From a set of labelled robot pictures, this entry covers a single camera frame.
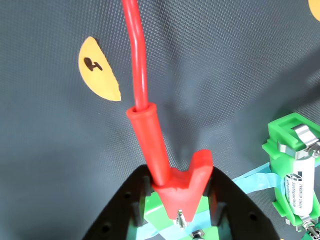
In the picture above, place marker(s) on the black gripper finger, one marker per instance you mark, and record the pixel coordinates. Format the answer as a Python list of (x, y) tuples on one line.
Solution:
[(120, 212), (237, 217)]

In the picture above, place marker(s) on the white AA battery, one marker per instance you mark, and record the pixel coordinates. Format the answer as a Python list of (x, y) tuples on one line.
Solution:
[(303, 170)]

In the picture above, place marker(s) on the green alligator clip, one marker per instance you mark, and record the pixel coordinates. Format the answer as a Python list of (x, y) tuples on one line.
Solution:
[(312, 230)]

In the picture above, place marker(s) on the green battery holder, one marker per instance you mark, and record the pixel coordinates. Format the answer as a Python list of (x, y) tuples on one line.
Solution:
[(275, 132)]

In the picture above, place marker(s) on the green connector block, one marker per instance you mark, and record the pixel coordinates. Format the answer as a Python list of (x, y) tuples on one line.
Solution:
[(152, 212)]

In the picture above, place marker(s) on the orange sticker hook mark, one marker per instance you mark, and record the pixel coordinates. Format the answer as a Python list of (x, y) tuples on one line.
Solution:
[(100, 82)]

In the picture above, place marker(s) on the dark grey work mat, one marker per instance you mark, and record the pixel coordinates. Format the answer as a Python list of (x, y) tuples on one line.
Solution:
[(225, 75)]

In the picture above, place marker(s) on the orange paper sticker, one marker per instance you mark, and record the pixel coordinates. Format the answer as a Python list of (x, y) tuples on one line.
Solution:
[(315, 8)]

